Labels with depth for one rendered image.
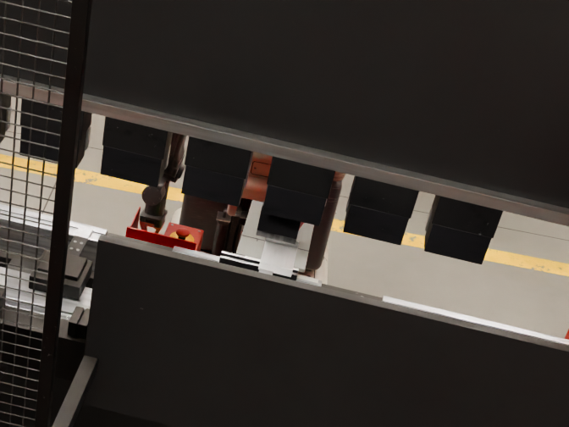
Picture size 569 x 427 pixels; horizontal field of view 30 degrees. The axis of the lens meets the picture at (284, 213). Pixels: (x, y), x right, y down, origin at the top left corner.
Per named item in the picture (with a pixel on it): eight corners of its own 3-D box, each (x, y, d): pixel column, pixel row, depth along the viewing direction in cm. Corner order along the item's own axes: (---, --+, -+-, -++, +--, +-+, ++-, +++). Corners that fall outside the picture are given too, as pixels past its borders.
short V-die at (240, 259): (296, 278, 271) (298, 268, 269) (295, 285, 268) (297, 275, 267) (220, 259, 271) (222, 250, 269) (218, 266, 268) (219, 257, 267)
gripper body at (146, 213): (138, 221, 303) (142, 196, 301) (145, 211, 313) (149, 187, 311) (160, 226, 303) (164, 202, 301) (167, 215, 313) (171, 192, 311)
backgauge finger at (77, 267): (108, 239, 266) (111, 223, 264) (78, 301, 245) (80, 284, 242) (62, 228, 267) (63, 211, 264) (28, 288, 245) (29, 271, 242)
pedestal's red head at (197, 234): (198, 262, 320) (207, 213, 310) (187, 293, 307) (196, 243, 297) (133, 246, 320) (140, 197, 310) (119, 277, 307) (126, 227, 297)
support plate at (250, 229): (315, 218, 292) (316, 214, 291) (304, 272, 270) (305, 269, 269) (251, 202, 292) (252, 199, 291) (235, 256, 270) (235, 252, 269)
